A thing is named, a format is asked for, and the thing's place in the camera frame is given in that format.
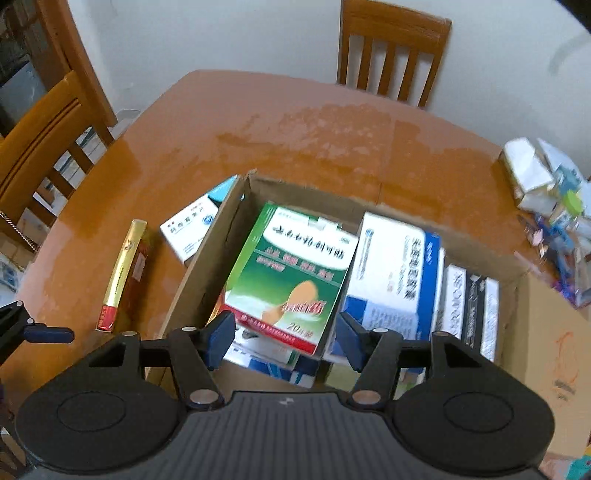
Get orange wooden desktop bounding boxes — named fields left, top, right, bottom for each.
left=16, top=69, right=591, bottom=416

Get metal chain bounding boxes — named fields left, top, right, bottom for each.
left=0, top=210, right=40, bottom=252

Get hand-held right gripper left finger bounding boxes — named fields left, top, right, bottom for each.
left=88, top=309, right=237, bottom=410

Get teal toy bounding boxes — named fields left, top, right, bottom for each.
left=551, top=164, right=585, bottom=192

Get brown cardboard box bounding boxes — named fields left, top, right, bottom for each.
left=519, top=272, right=591, bottom=457

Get black white marker box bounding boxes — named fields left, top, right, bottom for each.
left=436, top=263, right=502, bottom=364

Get wooden chair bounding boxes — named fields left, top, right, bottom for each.
left=336, top=0, right=453, bottom=109
left=0, top=69, right=116, bottom=232

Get wooden door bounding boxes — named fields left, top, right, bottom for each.
left=0, top=0, right=118, bottom=139

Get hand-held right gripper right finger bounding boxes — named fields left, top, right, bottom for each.
left=338, top=313, right=484, bottom=410

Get gold red long box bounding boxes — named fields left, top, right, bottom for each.
left=95, top=219, right=158, bottom=333

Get blue striped medicine box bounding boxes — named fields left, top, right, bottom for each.
left=226, top=342, right=324, bottom=386

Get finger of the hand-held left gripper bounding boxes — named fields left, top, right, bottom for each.
left=0, top=300, right=75, bottom=366

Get green lid jar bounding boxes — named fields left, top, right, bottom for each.
left=549, top=189, right=583, bottom=232

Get gold tissue pack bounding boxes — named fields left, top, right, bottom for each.
left=500, top=137, right=561, bottom=212

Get green white medicine box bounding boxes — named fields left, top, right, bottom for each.
left=217, top=202, right=360, bottom=356

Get blue white capsule box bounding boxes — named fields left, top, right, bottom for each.
left=344, top=211, right=444, bottom=342

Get teal white medicine box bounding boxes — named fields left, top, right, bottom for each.
left=160, top=175, right=241, bottom=267

